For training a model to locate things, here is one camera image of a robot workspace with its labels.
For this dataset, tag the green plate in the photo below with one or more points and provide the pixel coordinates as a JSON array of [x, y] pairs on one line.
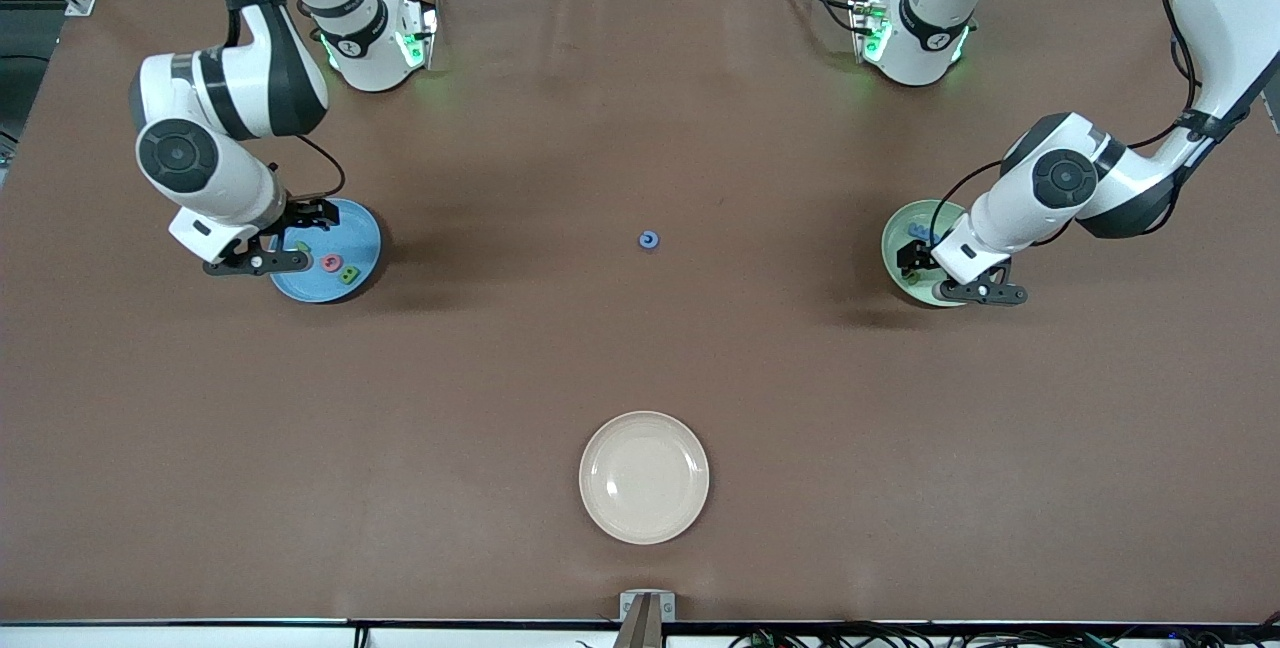
[[918, 212]]

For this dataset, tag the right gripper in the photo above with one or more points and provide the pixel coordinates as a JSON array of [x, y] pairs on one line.
[[303, 216]]

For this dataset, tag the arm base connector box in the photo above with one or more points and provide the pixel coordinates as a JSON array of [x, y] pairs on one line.
[[418, 33], [866, 28]]

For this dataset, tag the brown table cover mat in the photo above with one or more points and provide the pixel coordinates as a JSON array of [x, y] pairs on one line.
[[500, 378]]

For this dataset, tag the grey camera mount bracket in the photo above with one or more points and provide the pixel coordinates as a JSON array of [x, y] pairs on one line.
[[645, 633]]

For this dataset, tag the blue plate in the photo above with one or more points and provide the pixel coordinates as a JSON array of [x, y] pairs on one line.
[[355, 238]]

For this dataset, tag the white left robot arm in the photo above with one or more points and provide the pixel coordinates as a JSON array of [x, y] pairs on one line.
[[1230, 18]]

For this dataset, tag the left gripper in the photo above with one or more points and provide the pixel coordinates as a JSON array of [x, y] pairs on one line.
[[914, 256]]

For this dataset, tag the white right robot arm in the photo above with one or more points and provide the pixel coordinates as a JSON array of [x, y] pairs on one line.
[[250, 88]]

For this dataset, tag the pink foam letter Q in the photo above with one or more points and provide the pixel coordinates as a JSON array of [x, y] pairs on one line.
[[324, 263]]

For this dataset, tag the beige plate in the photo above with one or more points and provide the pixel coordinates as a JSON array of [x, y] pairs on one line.
[[644, 478]]

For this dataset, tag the white table edge profile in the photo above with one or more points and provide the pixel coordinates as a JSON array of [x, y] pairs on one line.
[[200, 638]]

